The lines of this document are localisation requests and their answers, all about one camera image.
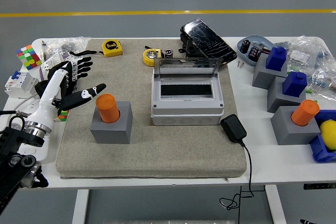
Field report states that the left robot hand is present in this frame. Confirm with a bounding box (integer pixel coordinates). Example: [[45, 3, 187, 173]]
[[25, 56, 108, 132]]

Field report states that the orange cylinder battery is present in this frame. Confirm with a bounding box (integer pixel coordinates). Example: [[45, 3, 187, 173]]
[[290, 99, 320, 127], [95, 93, 121, 124]]

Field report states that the white junction box clear lid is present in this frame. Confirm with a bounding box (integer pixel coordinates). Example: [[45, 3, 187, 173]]
[[150, 57, 225, 126]]

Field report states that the blue block battery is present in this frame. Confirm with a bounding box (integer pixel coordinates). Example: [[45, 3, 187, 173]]
[[265, 46, 287, 72], [282, 71, 308, 98]]

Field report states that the black box with cracked lid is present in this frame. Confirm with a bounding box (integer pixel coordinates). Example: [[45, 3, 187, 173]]
[[178, 18, 238, 66]]

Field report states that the small colourful puzzle cube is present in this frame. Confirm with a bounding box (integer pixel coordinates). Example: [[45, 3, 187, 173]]
[[54, 109, 70, 123]]

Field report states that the white modular socket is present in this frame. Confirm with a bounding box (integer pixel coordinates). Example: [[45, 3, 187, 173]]
[[39, 52, 69, 80]]

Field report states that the white circuit breaker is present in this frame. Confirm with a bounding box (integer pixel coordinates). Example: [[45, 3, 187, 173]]
[[4, 70, 40, 100]]

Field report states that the black table control panel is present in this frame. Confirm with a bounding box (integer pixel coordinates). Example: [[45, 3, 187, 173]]
[[303, 183, 336, 190]]

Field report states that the large colourful puzzle cube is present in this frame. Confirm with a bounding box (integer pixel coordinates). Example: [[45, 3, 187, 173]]
[[16, 45, 43, 71]]

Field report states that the clear plastic parts bag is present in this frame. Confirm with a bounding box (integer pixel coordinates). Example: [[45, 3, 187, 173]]
[[304, 63, 336, 101], [274, 34, 336, 71], [46, 36, 92, 59]]

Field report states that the white table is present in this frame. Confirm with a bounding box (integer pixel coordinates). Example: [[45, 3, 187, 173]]
[[0, 36, 336, 224]]

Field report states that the blue plastic bin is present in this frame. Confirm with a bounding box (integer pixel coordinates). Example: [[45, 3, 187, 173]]
[[309, 109, 336, 164]]

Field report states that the grey block holder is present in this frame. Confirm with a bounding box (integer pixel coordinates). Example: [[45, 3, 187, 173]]
[[267, 76, 307, 113], [251, 52, 288, 90], [270, 105, 321, 146], [90, 100, 132, 145]]

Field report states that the square yellow tape measure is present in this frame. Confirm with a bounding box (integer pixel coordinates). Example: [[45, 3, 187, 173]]
[[68, 39, 124, 58]]

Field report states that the yellow lemon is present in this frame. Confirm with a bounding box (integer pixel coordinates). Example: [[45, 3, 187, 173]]
[[319, 120, 336, 152]]

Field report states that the round yellow tape measure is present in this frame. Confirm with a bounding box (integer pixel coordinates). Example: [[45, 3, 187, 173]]
[[142, 46, 165, 67]]

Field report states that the black power adapter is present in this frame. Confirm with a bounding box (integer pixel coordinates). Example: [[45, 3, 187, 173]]
[[219, 114, 248, 144]]

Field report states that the grey-brown fabric mat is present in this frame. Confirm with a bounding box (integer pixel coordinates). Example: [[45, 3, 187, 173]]
[[55, 37, 248, 180]]

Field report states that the blue-grey oval tray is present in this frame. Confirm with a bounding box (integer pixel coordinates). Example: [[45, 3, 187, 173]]
[[236, 34, 275, 67]]

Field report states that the black adapter cord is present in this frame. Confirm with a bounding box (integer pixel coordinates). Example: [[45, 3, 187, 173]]
[[219, 141, 266, 224]]

